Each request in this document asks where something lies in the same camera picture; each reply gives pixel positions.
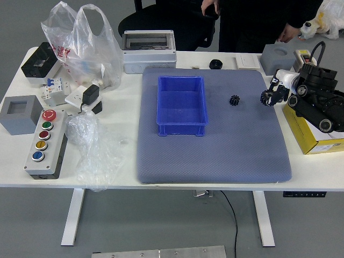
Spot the person's left hand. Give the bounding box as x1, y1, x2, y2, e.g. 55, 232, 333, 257
277, 24, 302, 43

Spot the black power adapter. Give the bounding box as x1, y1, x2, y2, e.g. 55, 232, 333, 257
80, 84, 101, 113

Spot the black white enclosure box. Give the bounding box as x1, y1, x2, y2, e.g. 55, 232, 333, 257
20, 42, 63, 86

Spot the metal base plate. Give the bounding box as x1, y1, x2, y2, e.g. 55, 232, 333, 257
91, 245, 227, 258

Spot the grey-blue padded mat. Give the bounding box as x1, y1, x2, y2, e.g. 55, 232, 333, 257
136, 67, 293, 185

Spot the crumpled clear plastic film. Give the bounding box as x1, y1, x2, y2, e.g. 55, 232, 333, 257
65, 110, 127, 192

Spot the person's right hand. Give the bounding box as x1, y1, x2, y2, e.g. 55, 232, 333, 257
201, 0, 221, 17

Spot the white orange terminal block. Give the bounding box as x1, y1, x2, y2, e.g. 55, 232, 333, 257
40, 85, 58, 107

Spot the yellow white cardboard box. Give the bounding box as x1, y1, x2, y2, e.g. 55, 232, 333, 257
282, 103, 344, 156

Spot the grey block round hole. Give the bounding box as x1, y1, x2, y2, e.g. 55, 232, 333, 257
260, 44, 295, 76

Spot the person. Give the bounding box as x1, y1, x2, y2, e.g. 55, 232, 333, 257
219, 0, 323, 54

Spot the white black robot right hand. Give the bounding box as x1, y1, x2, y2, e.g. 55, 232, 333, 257
266, 68, 299, 107

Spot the big black gear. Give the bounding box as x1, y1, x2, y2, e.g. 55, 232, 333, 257
259, 90, 275, 107

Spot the white wall socket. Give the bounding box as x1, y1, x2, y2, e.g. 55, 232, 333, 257
64, 85, 103, 111

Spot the black floor cable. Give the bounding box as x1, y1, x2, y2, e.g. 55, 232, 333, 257
220, 190, 239, 258

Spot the blue plastic box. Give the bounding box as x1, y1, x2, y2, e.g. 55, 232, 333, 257
156, 75, 210, 138

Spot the grey block square recess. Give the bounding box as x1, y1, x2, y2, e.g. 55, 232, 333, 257
0, 95, 40, 136

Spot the white table leg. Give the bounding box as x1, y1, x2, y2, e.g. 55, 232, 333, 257
60, 188, 86, 247
252, 190, 276, 247

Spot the clear plastic bag red print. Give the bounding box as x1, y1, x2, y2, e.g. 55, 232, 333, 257
40, 1, 125, 92

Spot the white yellow plush toy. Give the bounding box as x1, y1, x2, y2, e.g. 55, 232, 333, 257
299, 0, 344, 40

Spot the white wall switch plate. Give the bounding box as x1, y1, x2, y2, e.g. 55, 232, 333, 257
235, 53, 262, 70

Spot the grey enclosure with clear lid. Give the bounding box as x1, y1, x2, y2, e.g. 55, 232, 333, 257
121, 30, 177, 75

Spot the grey five-button control station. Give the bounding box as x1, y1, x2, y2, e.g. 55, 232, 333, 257
23, 109, 68, 180

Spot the black table control panel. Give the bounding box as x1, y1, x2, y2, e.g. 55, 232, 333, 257
283, 191, 327, 198

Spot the white blue circuit breaker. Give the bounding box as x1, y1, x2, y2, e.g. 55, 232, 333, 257
46, 77, 71, 98

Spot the grey switch box red button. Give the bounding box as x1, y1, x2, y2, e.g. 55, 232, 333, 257
292, 49, 314, 70

